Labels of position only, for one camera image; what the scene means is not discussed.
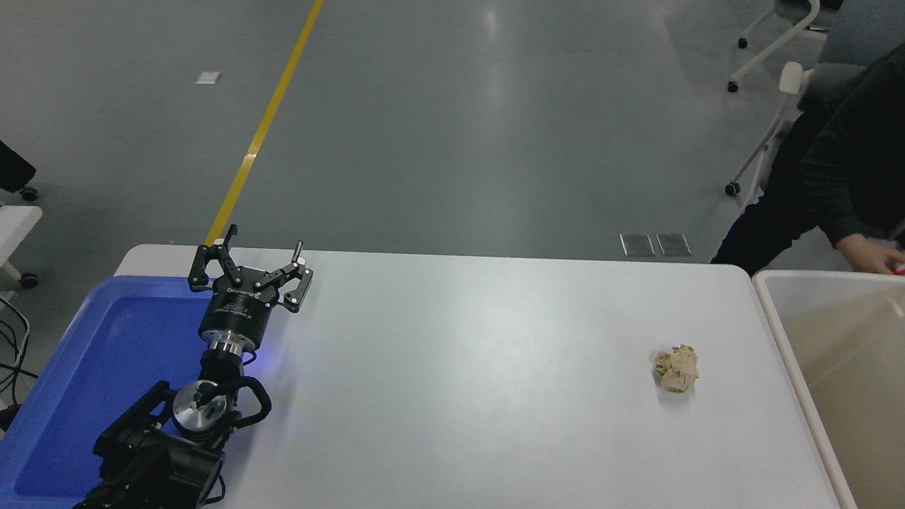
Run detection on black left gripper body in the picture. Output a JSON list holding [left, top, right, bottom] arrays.
[[198, 267, 281, 347]]

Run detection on person's hand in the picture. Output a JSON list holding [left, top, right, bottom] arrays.
[[836, 233, 905, 275]]

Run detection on blue plastic tray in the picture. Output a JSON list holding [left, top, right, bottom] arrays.
[[0, 275, 221, 509]]

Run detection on white side table with casters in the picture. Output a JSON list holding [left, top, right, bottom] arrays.
[[0, 205, 43, 289]]

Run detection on black wheeled chair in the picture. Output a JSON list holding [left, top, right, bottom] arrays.
[[0, 140, 38, 202]]

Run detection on crumpled tan paper ball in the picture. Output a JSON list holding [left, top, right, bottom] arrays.
[[653, 344, 701, 394]]

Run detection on large pale bin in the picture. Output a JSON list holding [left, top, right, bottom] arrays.
[[752, 269, 905, 509]]

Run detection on person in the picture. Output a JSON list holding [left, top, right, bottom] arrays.
[[711, 42, 905, 276]]

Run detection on black cables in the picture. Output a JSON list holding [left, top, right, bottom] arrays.
[[0, 296, 33, 432]]

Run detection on white frame wheeled chair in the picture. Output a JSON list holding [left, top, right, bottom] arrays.
[[723, 0, 905, 197]]

